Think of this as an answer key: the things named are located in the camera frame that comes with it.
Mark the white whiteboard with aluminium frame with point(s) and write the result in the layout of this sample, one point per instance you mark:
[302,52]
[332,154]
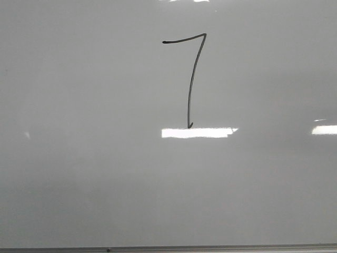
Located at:
[167,123]

